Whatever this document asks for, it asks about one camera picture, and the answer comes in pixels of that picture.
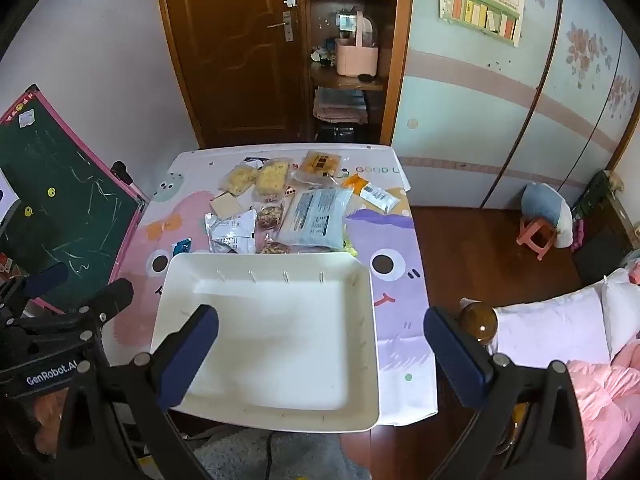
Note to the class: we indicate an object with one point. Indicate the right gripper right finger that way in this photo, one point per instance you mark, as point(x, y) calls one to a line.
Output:
point(470, 370)

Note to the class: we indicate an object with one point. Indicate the folded towels stack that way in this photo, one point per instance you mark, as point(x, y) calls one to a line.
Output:
point(340, 105)

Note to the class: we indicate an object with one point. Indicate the green chalkboard pink frame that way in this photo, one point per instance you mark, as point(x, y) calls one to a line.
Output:
point(71, 209)

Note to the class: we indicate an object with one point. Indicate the large clear blue snack bag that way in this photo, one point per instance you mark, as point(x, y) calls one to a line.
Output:
point(315, 219)

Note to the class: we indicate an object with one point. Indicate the pink quilt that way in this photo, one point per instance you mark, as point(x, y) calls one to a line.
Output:
point(608, 401)

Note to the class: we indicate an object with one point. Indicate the wall calendar poster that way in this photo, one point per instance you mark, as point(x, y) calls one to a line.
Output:
point(501, 19)

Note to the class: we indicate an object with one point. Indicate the cartoon printed tablecloth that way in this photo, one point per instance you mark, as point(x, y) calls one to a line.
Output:
point(385, 243)

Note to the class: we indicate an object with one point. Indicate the silver white snack bag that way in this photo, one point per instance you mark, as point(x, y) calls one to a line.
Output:
point(235, 235)

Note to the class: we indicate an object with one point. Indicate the wooden bedpost knob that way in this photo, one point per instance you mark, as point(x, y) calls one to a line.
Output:
point(480, 321)

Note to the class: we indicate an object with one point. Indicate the nut bar pack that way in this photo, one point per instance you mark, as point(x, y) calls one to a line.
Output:
point(270, 217)
point(275, 248)

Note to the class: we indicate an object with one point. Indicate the brown wooden door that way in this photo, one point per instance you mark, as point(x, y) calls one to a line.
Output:
point(240, 68)

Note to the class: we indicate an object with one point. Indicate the white pillow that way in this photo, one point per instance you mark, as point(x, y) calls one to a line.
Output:
point(593, 324)

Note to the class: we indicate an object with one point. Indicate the orange pastry pack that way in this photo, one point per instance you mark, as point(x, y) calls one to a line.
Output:
point(318, 168)

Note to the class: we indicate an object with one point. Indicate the pink plastic stool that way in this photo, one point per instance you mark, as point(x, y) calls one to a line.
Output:
point(537, 234)

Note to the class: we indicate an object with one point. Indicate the orange white snack packet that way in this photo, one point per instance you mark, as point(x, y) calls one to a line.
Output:
point(371, 193)

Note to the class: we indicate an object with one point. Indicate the beige wafer biscuit pack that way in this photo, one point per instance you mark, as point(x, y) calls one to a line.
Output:
point(225, 206)

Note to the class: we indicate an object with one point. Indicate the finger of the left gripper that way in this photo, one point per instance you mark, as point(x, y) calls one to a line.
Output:
point(109, 301)
point(38, 284)

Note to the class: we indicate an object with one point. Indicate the yellow cake pack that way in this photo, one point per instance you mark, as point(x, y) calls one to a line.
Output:
point(272, 179)
point(239, 179)

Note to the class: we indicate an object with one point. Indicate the pink basket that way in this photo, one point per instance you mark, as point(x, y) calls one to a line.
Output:
point(357, 56)

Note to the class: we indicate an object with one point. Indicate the white plastic tray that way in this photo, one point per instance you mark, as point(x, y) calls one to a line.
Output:
point(296, 345)

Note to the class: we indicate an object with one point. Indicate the small blue snack packet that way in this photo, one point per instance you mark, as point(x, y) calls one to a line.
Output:
point(181, 247)

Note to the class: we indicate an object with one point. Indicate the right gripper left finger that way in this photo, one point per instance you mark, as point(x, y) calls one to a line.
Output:
point(167, 373)

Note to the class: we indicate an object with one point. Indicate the pastel wardrobe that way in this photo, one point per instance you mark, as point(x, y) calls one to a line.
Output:
point(478, 119)

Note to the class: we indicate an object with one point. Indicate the wooden shelf unit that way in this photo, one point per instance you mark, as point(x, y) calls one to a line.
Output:
point(382, 92)

